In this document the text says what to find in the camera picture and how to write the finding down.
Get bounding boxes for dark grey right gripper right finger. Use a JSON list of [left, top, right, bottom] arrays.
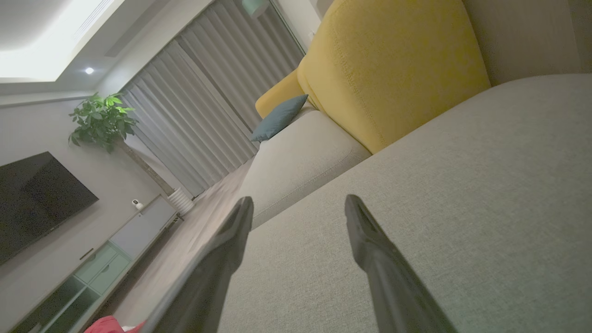
[[344, 194, 458, 333]]

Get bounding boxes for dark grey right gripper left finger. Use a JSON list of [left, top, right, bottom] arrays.
[[143, 196, 254, 333]]

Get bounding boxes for red shorts with white trim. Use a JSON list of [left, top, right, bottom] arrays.
[[83, 315, 148, 333]]

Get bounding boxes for white ribbed plant pot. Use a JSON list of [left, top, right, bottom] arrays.
[[167, 187, 195, 216]]

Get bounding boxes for grey green TV cabinet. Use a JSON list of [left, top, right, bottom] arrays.
[[0, 194, 184, 333]]

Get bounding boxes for grey sofa chaise seat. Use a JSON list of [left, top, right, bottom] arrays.
[[217, 74, 592, 333]]

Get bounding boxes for grey sofa seat cushion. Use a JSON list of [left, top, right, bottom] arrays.
[[238, 109, 372, 230]]

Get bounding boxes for grey pleated curtain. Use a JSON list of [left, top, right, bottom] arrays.
[[121, 0, 306, 197]]

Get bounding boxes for blue throw pillow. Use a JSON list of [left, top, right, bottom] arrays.
[[250, 94, 309, 142]]

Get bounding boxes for black flat television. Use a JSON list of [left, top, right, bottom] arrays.
[[0, 151, 99, 267]]

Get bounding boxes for green potted tree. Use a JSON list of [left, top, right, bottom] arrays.
[[68, 92, 179, 197]]

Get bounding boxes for yellow sofa back cushion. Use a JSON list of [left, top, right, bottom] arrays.
[[297, 0, 492, 154], [255, 69, 306, 119]]

